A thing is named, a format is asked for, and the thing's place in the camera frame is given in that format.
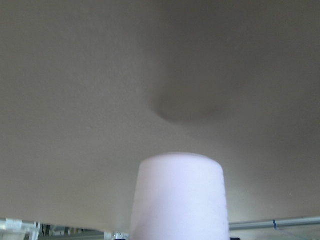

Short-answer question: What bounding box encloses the pink cup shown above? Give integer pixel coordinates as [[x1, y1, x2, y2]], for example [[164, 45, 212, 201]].
[[129, 153, 230, 240]]

